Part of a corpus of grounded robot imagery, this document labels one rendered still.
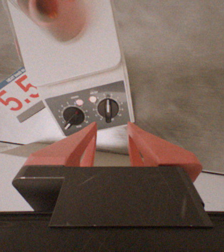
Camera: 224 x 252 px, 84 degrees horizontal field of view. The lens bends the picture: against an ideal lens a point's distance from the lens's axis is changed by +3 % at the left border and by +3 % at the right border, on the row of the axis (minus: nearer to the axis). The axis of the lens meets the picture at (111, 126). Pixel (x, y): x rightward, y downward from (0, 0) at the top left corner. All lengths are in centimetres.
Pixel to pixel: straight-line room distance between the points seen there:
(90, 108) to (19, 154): 13
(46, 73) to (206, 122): 27
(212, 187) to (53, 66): 33
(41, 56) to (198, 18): 26
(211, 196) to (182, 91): 20
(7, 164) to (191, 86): 33
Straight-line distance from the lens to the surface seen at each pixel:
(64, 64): 18
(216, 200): 34
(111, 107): 19
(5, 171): 26
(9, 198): 28
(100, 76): 18
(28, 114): 30
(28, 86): 28
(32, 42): 21
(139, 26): 28
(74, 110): 20
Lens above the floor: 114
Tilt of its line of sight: 82 degrees down
